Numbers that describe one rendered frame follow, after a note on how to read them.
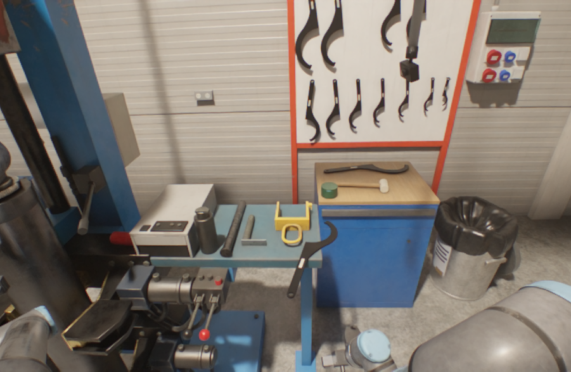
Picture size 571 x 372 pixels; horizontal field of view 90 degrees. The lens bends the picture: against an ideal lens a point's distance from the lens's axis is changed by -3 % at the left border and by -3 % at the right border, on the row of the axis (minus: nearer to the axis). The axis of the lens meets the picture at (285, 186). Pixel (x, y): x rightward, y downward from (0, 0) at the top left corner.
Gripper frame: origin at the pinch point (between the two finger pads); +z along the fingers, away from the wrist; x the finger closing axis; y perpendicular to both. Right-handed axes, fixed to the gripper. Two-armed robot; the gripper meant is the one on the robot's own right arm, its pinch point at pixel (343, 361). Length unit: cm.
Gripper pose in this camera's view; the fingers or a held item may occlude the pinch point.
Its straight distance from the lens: 131.9
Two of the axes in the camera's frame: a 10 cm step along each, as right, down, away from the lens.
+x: 9.9, 0.0, 1.7
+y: 1.1, 7.9, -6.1
